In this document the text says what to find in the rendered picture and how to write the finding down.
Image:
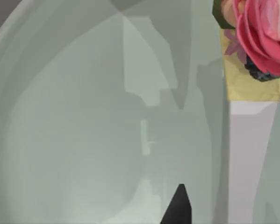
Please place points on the pale grey-green round plate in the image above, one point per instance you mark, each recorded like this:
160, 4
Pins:
60, 140

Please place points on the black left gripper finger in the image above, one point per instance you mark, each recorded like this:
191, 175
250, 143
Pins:
180, 207

